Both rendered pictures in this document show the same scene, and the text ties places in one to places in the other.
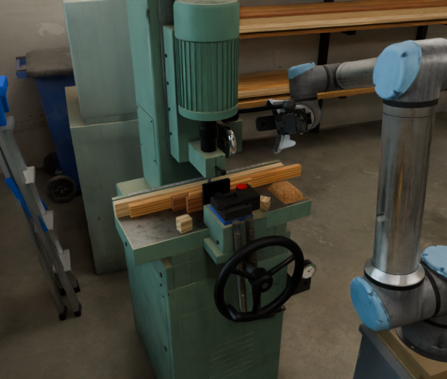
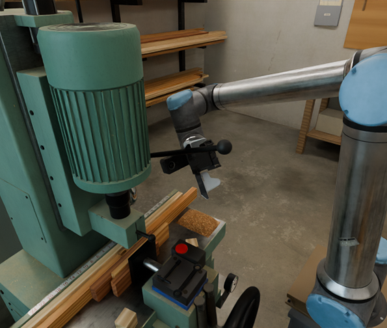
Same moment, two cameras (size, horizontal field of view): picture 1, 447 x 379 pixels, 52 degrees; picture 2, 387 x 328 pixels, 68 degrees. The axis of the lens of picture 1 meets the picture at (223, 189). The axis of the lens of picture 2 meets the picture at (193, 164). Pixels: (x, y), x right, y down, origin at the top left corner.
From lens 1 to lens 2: 0.74 m
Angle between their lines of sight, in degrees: 27
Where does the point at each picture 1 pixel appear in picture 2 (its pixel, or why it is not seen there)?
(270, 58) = not seen: hidden behind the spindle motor
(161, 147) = (49, 222)
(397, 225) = (369, 246)
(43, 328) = not seen: outside the picture
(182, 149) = (82, 220)
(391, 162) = (368, 189)
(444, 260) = not seen: hidden behind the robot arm
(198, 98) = (110, 164)
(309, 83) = (194, 110)
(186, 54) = (81, 110)
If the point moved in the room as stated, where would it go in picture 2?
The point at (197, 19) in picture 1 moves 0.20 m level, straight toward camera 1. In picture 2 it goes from (93, 54) to (150, 83)
